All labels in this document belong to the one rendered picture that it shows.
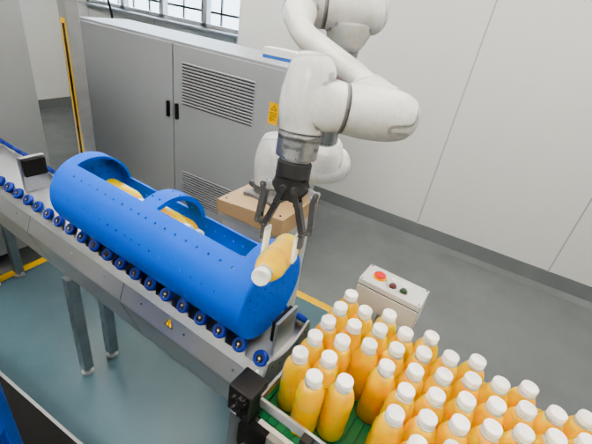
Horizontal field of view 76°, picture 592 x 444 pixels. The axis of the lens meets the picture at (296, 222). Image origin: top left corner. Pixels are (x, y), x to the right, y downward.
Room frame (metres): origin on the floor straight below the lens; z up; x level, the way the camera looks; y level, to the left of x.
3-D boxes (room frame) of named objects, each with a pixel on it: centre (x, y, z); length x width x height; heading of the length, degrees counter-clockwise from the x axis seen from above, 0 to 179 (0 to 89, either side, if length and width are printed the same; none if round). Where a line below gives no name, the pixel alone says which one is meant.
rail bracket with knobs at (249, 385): (0.59, 0.04, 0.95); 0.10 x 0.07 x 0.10; 151
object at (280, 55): (2.77, 0.28, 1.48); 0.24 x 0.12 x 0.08; 73
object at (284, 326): (0.79, -0.01, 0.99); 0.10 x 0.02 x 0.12; 151
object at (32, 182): (1.43, 1.15, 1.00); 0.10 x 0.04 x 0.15; 151
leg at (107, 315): (1.36, 0.87, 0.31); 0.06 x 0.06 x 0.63; 61
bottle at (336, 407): (0.57, -0.17, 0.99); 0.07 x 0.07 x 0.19
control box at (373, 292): (0.94, -0.33, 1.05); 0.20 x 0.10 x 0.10; 61
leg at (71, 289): (1.23, 0.94, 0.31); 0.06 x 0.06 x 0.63; 61
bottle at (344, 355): (0.69, -0.17, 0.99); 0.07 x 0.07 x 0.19
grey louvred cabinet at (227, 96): (3.13, 0.99, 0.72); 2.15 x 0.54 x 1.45; 65
